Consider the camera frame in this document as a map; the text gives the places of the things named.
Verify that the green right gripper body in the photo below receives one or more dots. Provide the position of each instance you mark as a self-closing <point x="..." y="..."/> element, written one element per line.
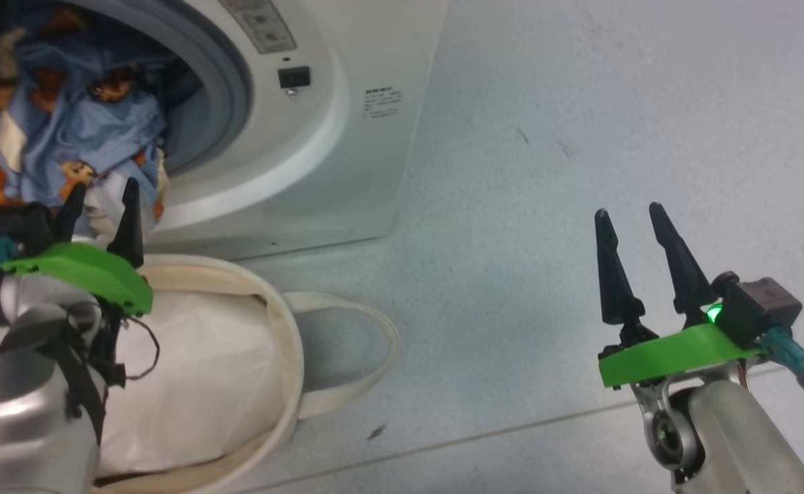
<point x="676" y="357"/>

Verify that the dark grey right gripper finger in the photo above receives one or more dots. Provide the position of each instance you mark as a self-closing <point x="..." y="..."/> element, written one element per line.
<point x="687" y="281"/>
<point x="615" y="288"/>

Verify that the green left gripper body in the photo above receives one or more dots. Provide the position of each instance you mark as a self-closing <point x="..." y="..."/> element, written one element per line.
<point x="93" y="267"/>

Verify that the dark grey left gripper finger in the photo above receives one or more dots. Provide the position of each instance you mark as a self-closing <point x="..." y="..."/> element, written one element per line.
<point x="129" y="233"/>
<point x="73" y="213"/>

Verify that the blue bear print clothing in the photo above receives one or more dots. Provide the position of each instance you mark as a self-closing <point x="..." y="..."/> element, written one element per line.
<point x="86" y="123"/>

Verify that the grey rubber door gasket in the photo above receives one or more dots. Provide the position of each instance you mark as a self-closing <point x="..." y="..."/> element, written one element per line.
<point x="227" y="89"/>

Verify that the cream fabric laundry basket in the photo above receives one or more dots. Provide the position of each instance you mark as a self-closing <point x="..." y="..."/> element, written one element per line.
<point x="292" y="357"/>

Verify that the black door latch socket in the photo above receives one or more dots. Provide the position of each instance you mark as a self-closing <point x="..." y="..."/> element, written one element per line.
<point x="293" y="77"/>

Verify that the white washing machine body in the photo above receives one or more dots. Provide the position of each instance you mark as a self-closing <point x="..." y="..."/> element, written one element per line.
<point x="374" y="171"/>

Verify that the white cushion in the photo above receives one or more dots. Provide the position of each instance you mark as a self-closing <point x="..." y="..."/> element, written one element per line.
<point x="196" y="384"/>

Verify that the grey rim instruction sticker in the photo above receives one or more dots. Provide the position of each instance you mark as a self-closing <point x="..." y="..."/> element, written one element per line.
<point x="261" y="24"/>

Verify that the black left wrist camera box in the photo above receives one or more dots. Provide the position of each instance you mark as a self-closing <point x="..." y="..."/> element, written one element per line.
<point x="14" y="226"/>

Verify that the dark right wrist camera box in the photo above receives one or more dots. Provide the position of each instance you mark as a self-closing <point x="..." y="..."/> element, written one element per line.
<point x="765" y="302"/>

